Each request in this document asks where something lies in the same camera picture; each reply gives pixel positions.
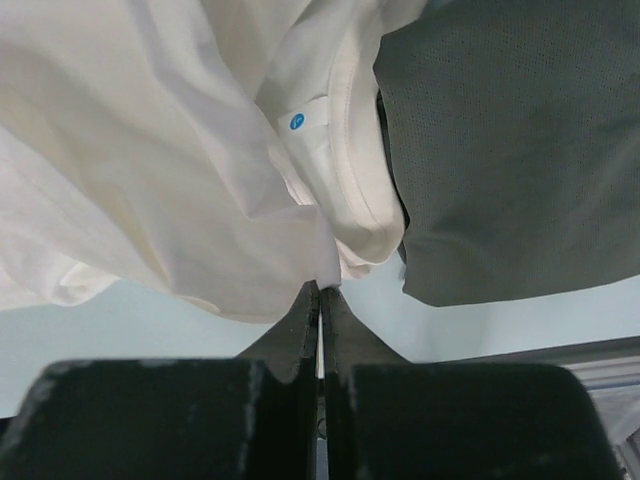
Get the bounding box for white floral t-shirt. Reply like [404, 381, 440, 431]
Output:
[1, 1, 424, 323]

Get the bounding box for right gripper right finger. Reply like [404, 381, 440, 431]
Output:
[320, 289, 620, 479]

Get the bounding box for aluminium frame rail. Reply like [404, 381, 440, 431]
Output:
[475, 336, 639, 479]

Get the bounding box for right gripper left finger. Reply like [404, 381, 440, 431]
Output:
[1, 283, 320, 479]

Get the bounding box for folded dark grey t-shirt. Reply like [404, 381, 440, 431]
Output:
[374, 1, 639, 307]

